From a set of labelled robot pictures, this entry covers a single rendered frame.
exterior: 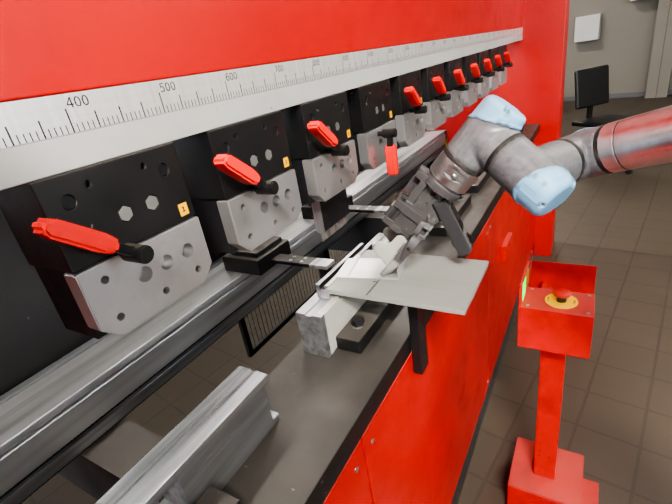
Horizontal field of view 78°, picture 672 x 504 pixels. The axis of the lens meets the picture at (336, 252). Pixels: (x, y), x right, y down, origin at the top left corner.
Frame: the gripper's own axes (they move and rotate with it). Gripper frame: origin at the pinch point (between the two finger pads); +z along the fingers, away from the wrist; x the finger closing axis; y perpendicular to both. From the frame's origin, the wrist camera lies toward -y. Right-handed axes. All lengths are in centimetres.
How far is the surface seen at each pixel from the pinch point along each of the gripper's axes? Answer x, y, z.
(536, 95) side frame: -210, -28, -27
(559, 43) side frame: -208, -19, -53
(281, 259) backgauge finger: -2.4, 19.7, 17.0
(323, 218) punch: 4.4, 16.1, -2.3
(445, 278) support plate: 3.1, -8.8, -6.5
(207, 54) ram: 26, 36, -24
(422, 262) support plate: -3.1, -4.8, -3.1
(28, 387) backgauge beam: 41, 38, 35
